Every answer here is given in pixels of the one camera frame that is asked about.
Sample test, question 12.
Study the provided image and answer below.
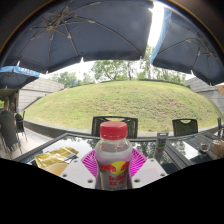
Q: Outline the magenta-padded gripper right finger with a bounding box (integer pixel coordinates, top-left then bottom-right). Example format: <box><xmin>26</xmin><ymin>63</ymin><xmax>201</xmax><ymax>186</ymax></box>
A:
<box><xmin>129</xmin><ymin>148</ymin><xmax>168</xmax><ymax>190</ymax></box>

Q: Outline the clear red-capped drink bottle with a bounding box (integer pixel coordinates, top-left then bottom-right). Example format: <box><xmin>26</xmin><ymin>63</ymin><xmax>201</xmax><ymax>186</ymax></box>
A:
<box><xmin>94</xmin><ymin>120</ymin><xmax>134</xmax><ymax>192</ymax></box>

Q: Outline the person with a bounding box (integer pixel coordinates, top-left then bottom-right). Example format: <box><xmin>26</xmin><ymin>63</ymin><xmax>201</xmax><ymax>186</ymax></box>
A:
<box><xmin>0</xmin><ymin>96</ymin><xmax>18</xmax><ymax>148</ymax></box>

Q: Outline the black wicker chair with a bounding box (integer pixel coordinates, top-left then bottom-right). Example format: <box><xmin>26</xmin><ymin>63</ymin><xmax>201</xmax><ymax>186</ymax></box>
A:
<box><xmin>90</xmin><ymin>115</ymin><xmax>140</xmax><ymax>140</ymax></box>
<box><xmin>171</xmin><ymin>117</ymin><xmax>200</xmax><ymax>137</ymax></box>

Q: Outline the blue-trimmed patio umbrella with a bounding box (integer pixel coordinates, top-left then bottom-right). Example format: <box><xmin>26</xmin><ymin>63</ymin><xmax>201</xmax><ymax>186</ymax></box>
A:
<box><xmin>0</xmin><ymin>65</ymin><xmax>41</xmax><ymax>90</ymax></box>

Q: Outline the small glass ashtray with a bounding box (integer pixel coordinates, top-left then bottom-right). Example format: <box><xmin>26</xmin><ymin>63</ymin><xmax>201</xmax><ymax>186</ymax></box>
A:
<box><xmin>198</xmin><ymin>142</ymin><xmax>211</xmax><ymax>154</ymax></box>

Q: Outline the navy patio umbrella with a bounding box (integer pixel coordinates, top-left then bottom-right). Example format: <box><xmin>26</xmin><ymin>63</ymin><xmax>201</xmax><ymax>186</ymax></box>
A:
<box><xmin>149</xmin><ymin>5</ymin><xmax>224</xmax><ymax>87</ymax></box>
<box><xmin>0</xmin><ymin>0</ymin><xmax>155</xmax><ymax>75</ymax></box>

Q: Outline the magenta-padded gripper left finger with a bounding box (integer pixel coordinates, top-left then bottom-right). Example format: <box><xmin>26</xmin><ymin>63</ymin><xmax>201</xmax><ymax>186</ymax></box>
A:
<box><xmin>59</xmin><ymin>148</ymin><xmax>100</xmax><ymax>190</ymax></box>

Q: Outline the tan patio umbrella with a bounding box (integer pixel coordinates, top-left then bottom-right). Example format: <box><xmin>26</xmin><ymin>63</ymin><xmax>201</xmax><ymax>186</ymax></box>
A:
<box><xmin>215</xmin><ymin>82</ymin><xmax>224</xmax><ymax>98</ymax></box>

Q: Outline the yellow foil packet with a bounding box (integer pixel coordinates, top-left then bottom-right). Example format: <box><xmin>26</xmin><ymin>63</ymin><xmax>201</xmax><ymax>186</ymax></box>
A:
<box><xmin>34</xmin><ymin>151</ymin><xmax>68</xmax><ymax>170</ymax></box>
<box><xmin>49</xmin><ymin>146</ymin><xmax>80</xmax><ymax>158</ymax></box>

